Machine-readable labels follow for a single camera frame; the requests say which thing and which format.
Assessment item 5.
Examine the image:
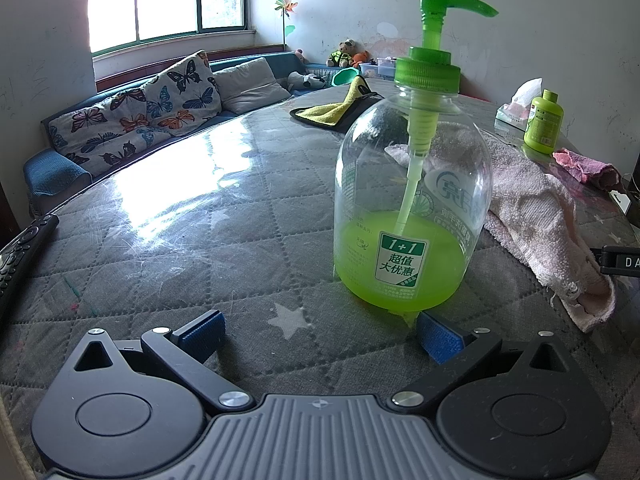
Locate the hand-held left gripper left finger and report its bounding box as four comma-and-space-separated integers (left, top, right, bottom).
74, 310, 256, 409

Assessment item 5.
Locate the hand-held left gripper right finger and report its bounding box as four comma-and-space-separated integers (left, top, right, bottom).
390, 311, 576, 409

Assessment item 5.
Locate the clear pump soap bottle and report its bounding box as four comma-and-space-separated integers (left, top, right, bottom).
332, 0, 500, 322

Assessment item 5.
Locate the pale pink towel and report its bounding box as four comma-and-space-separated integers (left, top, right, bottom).
385, 120, 617, 333

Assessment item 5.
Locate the purple pink cloth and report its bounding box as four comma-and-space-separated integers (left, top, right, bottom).
552, 147, 626, 192

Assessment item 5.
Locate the small green bottle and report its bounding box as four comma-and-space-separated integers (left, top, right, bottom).
522, 89, 564, 156

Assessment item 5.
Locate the tissue pack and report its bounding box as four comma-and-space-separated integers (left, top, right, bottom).
494, 77, 543, 128

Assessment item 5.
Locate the black remote control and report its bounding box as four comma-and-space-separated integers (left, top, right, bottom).
0, 214, 60, 321

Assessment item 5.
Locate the blue sofa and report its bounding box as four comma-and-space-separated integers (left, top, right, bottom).
22, 51, 351, 211

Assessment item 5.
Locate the butterfly print cushion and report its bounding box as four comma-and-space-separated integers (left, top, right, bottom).
142, 50, 222, 137
42, 87, 173, 177

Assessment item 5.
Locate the yellow grey microfibre cloth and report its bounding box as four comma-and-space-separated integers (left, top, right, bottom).
290, 75, 386, 133

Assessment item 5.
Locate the grey cushion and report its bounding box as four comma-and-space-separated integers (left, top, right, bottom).
215, 57, 292, 115

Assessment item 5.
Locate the black white plush toy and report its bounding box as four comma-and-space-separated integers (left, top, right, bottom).
287, 71, 326, 92

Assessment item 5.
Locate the clear storage box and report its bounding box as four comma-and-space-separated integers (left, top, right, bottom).
360, 55, 401, 81

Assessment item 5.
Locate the teddy bear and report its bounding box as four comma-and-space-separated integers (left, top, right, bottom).
327, 39, 357, 67

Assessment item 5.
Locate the window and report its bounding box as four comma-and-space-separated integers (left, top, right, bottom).
87, 0, 258, 53

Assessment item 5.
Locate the pinwheel flower toy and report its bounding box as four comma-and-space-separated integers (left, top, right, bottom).
274, 0, 298, 52

